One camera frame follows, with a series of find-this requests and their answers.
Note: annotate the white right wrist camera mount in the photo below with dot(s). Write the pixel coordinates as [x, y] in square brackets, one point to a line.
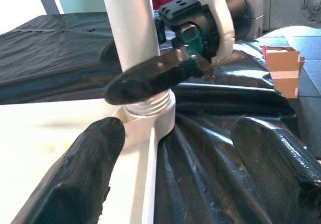
[220, 13]

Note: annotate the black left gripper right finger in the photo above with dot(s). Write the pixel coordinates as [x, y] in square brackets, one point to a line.
[281, 173]

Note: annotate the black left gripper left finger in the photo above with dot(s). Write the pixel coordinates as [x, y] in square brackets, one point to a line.
[75, 183]

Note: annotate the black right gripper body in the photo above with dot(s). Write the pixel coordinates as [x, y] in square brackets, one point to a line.
[198, 23]

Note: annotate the brown cardboard box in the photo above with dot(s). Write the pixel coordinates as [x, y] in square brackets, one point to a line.
[284, 70]

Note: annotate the white plastic table top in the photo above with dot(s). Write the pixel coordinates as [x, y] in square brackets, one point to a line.
[37, 133]

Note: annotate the white plastic table leg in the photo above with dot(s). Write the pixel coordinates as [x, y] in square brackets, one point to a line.
[130, 20]

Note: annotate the black plastic table cover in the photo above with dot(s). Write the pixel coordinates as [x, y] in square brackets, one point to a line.
[213, 146]

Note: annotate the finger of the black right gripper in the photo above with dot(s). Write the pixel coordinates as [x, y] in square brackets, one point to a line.
[110, 54]
[150, 81]

